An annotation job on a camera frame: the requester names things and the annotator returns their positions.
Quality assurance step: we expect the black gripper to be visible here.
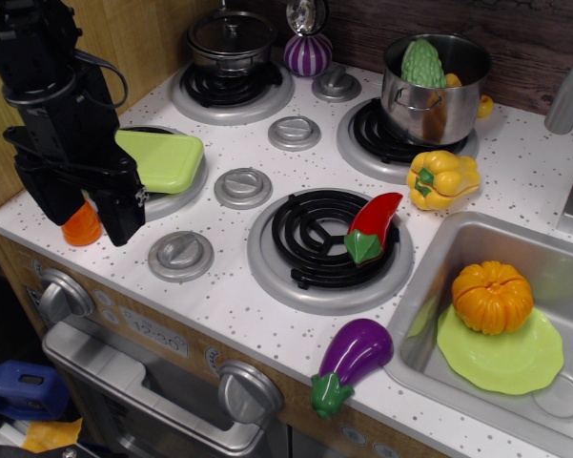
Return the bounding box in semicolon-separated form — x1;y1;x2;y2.
3;64;147;246

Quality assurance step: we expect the orange toy carrot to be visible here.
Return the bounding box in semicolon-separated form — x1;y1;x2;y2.
61;200;102;246

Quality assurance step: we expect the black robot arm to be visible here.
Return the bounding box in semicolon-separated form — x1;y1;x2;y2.
0;1;148;246

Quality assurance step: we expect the front left stove burner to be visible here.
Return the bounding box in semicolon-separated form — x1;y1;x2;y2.
120;126;208;221

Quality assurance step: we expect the stove burner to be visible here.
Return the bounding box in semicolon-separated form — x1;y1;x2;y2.
247;189;414;316
170;62;294;126
337;97;479;185
120;126;208;221

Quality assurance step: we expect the left oven dial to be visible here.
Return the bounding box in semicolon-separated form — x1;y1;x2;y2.
38;268;94;323

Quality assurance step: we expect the oven dial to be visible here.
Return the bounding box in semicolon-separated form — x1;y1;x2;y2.
218;360;284;427
38;268;94;323

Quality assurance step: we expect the silver stovetop knob front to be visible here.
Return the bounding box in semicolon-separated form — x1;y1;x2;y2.
148;231;215;282

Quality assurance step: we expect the silver stovetop knob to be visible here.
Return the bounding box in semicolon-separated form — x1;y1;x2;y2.
214;168;273;210
148;231;215;282
268;115;321;152
312;65;361;103

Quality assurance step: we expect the silver stovetop knob middle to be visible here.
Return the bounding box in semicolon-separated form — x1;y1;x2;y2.
214;168;273;210

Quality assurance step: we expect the back left stove burner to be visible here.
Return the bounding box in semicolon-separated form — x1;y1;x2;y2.
170;62;294;126

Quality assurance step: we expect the blue plastic clamp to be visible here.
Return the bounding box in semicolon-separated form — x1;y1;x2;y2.
0;360;70;421

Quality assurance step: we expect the front right stove burner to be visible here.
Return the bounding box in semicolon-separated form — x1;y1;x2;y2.
247;189;414;316

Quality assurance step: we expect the small lidded black pot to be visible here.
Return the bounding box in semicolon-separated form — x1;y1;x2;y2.
186;9;277;77

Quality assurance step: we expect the silver stovetop knob upper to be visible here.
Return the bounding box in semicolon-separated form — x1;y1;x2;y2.
268;115;321;152

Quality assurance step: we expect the yellow cloth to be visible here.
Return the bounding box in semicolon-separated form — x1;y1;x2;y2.
22;418;83;453

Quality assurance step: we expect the right oven dial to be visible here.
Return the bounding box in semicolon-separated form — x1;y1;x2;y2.
218;360;284;427

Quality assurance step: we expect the purple striped toy onion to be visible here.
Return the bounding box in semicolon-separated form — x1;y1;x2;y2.
283;34;333;77

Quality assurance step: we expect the red toy chili pepper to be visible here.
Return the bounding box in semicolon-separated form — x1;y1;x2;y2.
343;192;403;266

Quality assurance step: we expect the silver stovetop knob back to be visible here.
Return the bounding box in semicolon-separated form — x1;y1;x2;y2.
312;65;361;103

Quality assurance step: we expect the back right stove burner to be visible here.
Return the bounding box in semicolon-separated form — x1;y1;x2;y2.
337;97;479;185

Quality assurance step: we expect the silver metal ladle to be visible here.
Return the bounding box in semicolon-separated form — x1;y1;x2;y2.
286;0;330;36

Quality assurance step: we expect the purple toy eggplant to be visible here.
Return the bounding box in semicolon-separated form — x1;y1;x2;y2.
310;319;394;419

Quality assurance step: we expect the yellow toy bell pepper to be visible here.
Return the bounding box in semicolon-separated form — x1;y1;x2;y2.
406;150;481;211

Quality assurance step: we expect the large steel pot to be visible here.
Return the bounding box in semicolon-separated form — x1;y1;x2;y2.
380;33;492;146

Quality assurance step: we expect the green toy bitter gourd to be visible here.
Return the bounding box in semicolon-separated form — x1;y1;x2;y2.
400;38;447;88

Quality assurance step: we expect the yellow toy behind pot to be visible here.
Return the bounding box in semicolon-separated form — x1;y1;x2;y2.
477;94;494;118

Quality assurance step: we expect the orange toy pumpkin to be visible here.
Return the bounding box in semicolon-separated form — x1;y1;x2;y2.
451;260;534;336

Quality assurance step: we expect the light green plate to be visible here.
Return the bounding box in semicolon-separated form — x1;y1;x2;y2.
437;307;564;395

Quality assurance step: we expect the silver sink basin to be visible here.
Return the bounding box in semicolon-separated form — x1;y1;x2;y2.
387;212;573;457

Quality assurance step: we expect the silver faucet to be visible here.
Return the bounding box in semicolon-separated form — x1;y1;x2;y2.
544;68;573;135

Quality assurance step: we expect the silver oven door handle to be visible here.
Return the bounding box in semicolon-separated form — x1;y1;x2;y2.
43;323;291;457

